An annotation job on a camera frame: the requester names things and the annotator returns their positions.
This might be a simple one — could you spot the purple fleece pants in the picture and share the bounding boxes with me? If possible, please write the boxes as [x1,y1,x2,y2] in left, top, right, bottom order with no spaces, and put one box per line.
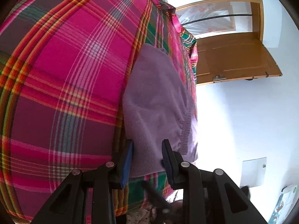
[123,43,198,178]

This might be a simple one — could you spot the pink green plaid bedsheet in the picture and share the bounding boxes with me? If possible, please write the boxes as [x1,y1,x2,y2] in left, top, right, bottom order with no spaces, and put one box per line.
[1,0,198,220]

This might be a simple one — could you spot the wooden door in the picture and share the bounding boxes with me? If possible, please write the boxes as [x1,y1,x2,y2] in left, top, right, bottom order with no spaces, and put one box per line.
[176,0,282,84]

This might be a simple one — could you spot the black vertical pole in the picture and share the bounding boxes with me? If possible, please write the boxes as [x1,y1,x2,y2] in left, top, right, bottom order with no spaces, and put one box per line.
[182,14,252,26]

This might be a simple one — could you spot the white wall panel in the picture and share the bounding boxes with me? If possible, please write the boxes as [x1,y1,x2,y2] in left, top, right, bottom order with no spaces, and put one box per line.
[240,157,267,188]

